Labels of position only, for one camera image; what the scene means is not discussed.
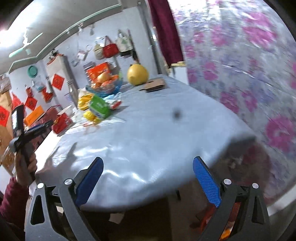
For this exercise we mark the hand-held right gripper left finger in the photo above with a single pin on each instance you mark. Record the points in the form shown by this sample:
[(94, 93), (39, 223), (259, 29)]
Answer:
[(91, 180)]

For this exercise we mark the yellow red mango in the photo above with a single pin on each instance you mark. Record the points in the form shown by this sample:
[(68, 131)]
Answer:
[(103, 77)]

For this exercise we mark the teal plate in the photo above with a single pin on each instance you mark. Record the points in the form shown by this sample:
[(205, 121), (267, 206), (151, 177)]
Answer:
[(32, 71)]

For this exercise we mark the red handbag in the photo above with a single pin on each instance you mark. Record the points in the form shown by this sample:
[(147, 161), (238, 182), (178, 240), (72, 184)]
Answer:
[(110, 51)]

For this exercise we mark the wrapped orange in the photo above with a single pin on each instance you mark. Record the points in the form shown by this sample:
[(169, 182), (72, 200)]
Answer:
[(96, 86), (115, 77), (108, 84)]

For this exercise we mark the pink floral sheet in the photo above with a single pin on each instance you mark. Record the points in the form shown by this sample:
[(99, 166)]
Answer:
[(231, 69)]

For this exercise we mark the white refrigerator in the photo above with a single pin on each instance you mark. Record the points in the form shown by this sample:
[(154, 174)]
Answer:
[(64, 95)]

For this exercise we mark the flat orange box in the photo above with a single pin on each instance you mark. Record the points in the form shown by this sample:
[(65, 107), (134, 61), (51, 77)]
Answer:
[(34, 115)]

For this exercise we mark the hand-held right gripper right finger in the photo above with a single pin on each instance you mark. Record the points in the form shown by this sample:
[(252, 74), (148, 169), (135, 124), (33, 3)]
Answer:
[(205, 180)]

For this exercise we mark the maroon curtain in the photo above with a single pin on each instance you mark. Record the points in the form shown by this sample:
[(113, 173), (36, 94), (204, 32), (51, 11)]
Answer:
[(164, 30)]

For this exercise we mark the red white carton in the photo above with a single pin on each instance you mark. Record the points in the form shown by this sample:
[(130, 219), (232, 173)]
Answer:
[(114, 104)]

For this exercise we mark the green tissue pack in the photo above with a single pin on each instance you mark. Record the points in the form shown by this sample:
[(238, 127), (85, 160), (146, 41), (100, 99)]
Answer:
[(99, 107)]

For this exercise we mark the dark purse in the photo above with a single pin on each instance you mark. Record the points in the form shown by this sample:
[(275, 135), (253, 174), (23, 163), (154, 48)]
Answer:
[(124, 53)]

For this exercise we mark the person's left hand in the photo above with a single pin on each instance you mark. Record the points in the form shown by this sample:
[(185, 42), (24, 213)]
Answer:
[(32, 163)]

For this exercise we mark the panda sticker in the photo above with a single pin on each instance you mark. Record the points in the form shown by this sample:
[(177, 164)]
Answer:
[(54, 58)]

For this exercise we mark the orange red gift box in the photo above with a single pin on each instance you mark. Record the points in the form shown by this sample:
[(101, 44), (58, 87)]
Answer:
[(98, 69)]

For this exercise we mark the row of red wall papers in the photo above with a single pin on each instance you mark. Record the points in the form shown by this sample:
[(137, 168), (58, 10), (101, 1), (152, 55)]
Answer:
[(30, 103)]

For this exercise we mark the yellow plastic bag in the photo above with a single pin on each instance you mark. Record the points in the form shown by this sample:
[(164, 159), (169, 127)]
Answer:
[(84, 100)]

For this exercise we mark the white tote bag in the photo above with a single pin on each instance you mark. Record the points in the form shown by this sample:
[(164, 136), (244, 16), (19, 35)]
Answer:
[(123, 42)]

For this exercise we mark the light blue tablecloth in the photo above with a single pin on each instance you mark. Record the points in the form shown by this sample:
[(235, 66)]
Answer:
[(150, 139)]

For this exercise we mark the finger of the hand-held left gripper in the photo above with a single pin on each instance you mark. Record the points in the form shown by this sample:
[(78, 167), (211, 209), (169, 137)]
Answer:
[(39, 129)]

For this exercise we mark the yellow pomelo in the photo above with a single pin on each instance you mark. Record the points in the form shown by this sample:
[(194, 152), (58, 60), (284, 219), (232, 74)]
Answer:
[(137, 75)]

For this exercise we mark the blue glass fruit bowl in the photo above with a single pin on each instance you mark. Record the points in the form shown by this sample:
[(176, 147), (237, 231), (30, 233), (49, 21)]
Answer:
[(104, 93)]

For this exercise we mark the beige handbag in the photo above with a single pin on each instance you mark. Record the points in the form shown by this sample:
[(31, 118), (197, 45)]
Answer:
[(98, 52)]

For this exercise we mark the person's left forearm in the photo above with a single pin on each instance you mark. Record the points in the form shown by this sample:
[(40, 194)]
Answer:
[(13, 201)]

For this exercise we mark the red diamond paper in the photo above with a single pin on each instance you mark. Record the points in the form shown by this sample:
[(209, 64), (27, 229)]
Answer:
[(57, 81)]

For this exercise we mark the phone in brown case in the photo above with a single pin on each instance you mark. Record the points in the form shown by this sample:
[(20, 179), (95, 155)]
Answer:
[(156, 84)]

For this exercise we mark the small yellow packet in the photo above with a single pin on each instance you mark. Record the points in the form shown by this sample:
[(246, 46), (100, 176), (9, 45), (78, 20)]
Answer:
[(91, 115)]

